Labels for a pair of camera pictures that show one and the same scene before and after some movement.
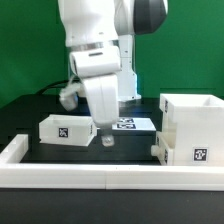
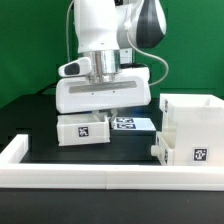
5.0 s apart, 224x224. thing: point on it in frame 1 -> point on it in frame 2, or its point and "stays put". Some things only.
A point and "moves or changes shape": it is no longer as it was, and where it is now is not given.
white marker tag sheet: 135,124 stays put
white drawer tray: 67,129 moves or changes shape
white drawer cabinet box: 199,127 stays put
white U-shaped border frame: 15,174 stays put
